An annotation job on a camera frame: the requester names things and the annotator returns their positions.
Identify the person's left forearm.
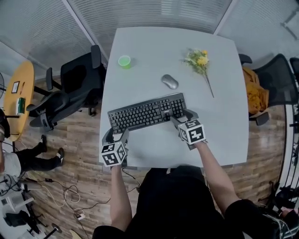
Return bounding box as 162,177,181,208
109,165,133,233

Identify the grey table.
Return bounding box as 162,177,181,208
99,27,249,169

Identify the person's right forearm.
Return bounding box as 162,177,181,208
193,141,241,213

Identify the black mesh office chair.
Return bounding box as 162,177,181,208
238,53,299,127

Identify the green and white box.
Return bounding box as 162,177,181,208
15,98,26,115

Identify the black floor cable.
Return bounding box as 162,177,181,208
35,179,112,211

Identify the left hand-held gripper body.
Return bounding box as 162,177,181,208
100,141,129,168

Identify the orange jacket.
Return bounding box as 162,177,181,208
242,67,269,115

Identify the grey computer mouse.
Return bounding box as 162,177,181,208
161,74,179,90

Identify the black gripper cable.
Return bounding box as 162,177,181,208
121,168,141,193

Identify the white floor cable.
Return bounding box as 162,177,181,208
41,184,81,211

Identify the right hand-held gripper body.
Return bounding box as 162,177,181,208
175,119,208,151

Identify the white desk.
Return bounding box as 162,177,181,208
0,172,36,211

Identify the black keyboard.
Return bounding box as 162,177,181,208
107,92,187,135

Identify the green cup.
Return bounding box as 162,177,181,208
118,55,132,70

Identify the metal shelf rack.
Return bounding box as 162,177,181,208
280,102,299,211

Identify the round wooden side table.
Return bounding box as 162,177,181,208
3,61,35,142

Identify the black padded office chair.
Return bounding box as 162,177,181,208
26,45,106,132

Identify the yellow flower bouquet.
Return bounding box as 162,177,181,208
181,48,215,98

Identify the person's black clothed body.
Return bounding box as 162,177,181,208
92,165,281,239

